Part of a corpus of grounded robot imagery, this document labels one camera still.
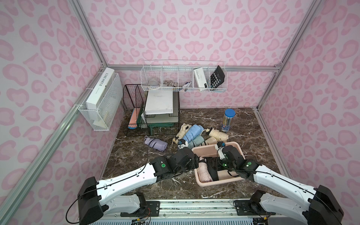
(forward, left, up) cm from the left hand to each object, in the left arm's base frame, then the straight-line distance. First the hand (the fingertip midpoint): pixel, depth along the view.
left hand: (197, 158), depth 73 cm
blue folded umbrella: (+25, 0, -11) cm, 28 cm away
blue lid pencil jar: (+29, -22, +3) cm, 36 cm away
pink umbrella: (-4, -4, -11) cm, 12 cm away
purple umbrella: (+17, +25, -15) cm, 34 cm away
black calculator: (+48, -15, +15) cm, 53 cm away
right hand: (+2, -8, -9) cm, 12 cm away
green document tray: (+29, +23, -3) cm, 37 cm away
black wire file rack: (+58, +50, -14) cm, 78 cm away
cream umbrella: (+24, +9, -13) cm, 28 cm away
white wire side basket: (+27, +56, +8) cm, 62 cm away
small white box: (+49, -4, +16) cm, 52 cm away
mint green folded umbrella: (+18, -1, -14) cm, 23 cm away
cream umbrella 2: (+23, -16, -13) cm, 31 cm away
